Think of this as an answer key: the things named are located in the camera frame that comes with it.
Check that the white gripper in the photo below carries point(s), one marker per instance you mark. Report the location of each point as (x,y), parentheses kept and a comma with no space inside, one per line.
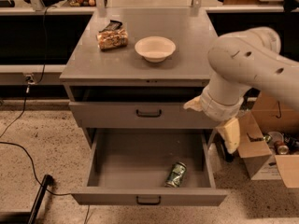
(217,108)

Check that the green soda can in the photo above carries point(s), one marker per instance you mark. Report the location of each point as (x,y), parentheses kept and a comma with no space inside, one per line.
(176,175)

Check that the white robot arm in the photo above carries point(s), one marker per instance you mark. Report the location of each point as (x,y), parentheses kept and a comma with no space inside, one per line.
(241,61)

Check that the red can in box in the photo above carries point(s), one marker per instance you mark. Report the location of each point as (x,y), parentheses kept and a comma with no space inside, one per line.
(281,148)

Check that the grey drawer cabinet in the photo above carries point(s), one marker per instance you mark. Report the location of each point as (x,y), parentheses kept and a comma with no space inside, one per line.
(121,75)

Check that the open grey middle drawer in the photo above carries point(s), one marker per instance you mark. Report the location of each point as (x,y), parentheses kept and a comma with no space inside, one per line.
(126,163)

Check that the closed grey upper drawer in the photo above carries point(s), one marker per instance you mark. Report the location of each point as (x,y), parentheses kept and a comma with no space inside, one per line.
(122,115)

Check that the cardboard box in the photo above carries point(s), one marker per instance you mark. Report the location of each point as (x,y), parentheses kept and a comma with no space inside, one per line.
(259,130)

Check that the white bowl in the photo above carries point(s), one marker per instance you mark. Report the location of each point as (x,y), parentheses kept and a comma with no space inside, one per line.
(155,49)

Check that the tan snack bag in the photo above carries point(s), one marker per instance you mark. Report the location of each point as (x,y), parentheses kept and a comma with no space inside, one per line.
(112,39)

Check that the black snack bar wrapper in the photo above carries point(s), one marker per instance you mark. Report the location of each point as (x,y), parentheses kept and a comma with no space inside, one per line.
(112,26)

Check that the black stand leg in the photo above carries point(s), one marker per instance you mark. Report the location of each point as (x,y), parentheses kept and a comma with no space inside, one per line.
(47,181)

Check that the black upper drawer handle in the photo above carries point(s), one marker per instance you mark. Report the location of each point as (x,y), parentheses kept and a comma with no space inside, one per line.
(153,114)

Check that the black drawer handle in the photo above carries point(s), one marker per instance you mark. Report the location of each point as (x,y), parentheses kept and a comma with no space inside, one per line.
(146,200)
(153,114)

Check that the black middle drawer handle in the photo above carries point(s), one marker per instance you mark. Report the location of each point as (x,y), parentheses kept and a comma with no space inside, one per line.
(146,200)

